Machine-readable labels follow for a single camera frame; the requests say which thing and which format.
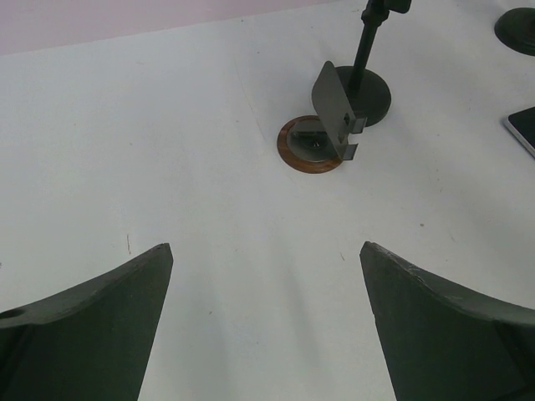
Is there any silver phone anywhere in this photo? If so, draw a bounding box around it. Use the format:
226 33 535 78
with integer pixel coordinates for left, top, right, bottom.
503 107 535 158

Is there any black stand of purple phone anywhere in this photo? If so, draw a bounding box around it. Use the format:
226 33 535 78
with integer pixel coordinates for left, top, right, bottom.
494 8 535 56

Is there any grey stand with wooden base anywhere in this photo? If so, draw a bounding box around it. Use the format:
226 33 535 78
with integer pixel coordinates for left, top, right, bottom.
277 61 367 175

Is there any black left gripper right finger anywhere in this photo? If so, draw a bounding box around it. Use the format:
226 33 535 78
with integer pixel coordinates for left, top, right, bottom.
360 241 534 400

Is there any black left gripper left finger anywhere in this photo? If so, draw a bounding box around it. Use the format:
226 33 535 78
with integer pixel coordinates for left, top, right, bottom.
1 243 173 400

